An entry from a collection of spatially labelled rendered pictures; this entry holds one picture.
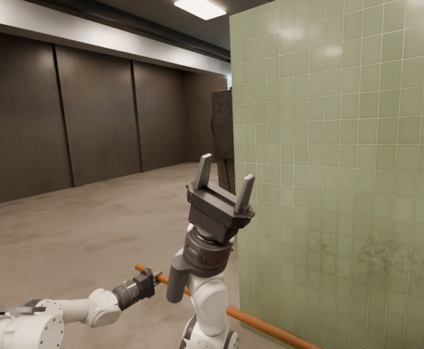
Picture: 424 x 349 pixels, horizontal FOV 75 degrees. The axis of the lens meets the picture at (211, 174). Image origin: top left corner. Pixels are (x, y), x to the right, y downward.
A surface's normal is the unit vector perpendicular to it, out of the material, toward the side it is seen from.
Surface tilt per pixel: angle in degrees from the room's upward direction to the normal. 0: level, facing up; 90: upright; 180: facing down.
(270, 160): 90
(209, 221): 97
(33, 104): 90
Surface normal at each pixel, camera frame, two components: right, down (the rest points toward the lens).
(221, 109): -0.43, 0.18
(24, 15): 0.83, 0.06
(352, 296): -0.62, 0.17
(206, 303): 0.49, 0.51
